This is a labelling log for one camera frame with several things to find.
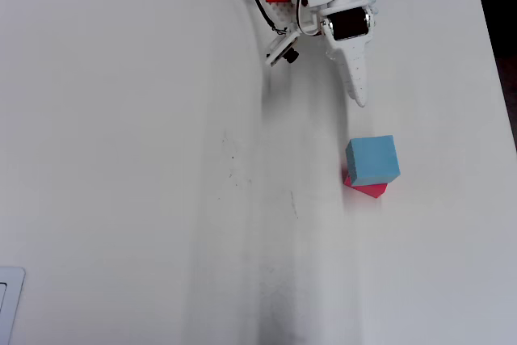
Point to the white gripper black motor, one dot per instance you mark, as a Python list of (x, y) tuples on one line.
[(348, 26)]

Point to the blue foam cube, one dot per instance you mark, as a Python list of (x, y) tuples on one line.
[(373, 159)]

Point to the red foam cube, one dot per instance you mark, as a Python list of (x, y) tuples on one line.
[(373, 190)]

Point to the silver laptop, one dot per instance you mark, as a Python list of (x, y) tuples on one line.
[(14, 292)]

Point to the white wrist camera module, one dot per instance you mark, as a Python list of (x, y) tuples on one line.
[(280, 49)]

